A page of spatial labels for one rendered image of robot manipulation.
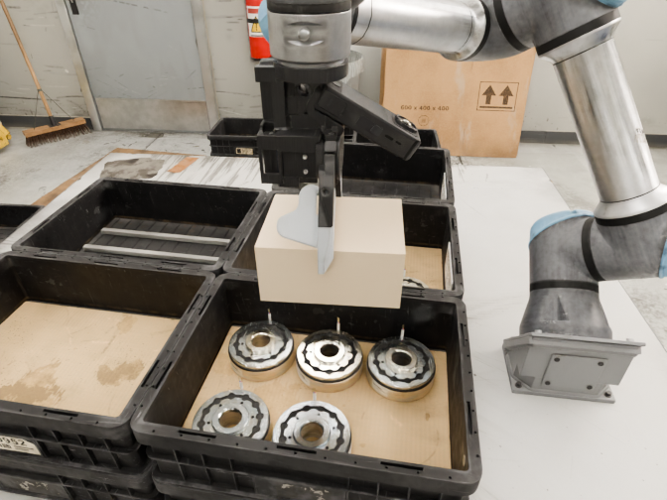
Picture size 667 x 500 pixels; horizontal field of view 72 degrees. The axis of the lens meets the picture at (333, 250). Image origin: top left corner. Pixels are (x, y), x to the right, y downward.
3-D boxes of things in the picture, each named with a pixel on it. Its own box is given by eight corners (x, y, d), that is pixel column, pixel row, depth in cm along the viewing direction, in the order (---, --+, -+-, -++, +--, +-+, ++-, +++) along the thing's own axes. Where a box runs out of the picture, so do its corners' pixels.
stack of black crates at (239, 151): (291, 172, 290) (288, 118, 270) (283, 194, 265) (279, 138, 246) (228, 170, 292) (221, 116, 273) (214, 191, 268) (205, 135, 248)
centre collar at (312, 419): (331, 417, 62) (331, 414, 62) (330, 451, 58) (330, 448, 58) (295, 416, 62) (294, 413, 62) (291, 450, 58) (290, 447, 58)
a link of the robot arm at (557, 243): (547, 294, 94) (547, 230, 97) (620, 290, 84) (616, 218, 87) (515, 283, 87) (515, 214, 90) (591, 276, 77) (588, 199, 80)
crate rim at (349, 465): (463, 309, 73) (465, 298, 71) (480, 499, 49) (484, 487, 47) (220, 283, 78) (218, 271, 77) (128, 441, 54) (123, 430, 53)
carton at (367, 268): (396, 248, 62) (401, 198, 58) (399, 308, 52) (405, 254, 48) (279, 242, 63) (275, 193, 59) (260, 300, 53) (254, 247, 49)
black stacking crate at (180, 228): (272, 235, 108) (268, 191, 101) (227, 322, 84) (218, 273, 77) (115, 220, 113) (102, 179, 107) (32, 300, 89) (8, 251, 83)
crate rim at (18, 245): (269, 198, 102) (268, 188, 101) (220, 283, 78) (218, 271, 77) (103, 185, 108) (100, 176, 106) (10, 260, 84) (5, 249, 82)
